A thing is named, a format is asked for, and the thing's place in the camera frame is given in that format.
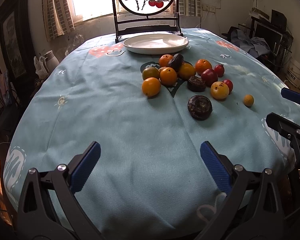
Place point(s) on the yellow spotted round fruit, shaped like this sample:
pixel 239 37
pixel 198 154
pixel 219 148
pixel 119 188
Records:
pixel 219 90

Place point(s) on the black metal rack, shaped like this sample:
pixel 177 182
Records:
pixel 274 30

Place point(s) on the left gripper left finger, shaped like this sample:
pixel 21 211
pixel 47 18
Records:
pixel 37 218

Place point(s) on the white oval plate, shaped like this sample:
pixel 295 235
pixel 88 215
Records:
pixel 155 44

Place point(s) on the light blue patterned tablecloth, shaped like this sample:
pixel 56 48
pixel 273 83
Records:
pixel 150 181

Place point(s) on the dark framed picture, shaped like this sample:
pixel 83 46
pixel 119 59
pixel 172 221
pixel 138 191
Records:
pixel 16 42

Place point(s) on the dark red apple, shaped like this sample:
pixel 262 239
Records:
pixel 209 76

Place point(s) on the small red cherry tomato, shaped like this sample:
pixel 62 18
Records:
pixel 219 69

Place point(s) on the white plastic bucket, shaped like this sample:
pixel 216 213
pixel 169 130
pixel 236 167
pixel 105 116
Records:
pixel 293 73

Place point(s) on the large orange mandarin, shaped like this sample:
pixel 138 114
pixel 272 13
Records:
pixel 202 65

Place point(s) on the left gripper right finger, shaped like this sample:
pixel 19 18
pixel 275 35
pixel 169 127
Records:
pixel 252 208

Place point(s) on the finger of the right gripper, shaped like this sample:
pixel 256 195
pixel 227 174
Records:
pixel 290 95
pixel 287 129

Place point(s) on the large dark purple mangosteen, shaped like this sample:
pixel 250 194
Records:
pixel 199 107

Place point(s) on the pile of blue-grey clothes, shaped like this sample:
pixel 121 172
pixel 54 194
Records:
pixel 255 46

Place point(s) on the small yellow kumquat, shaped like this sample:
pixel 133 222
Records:
pixel 248 100

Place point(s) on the round painted screen on stand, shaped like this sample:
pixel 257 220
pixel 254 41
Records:
pixel 145 16

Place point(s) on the greenish yellow tangerine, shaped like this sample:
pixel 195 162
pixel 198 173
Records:
pixel 150 72

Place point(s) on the orange mandarin with stem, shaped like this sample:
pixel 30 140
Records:
pixel 164 60

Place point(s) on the left checked curtain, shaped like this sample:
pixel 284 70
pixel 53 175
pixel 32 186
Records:
pixel 57 18

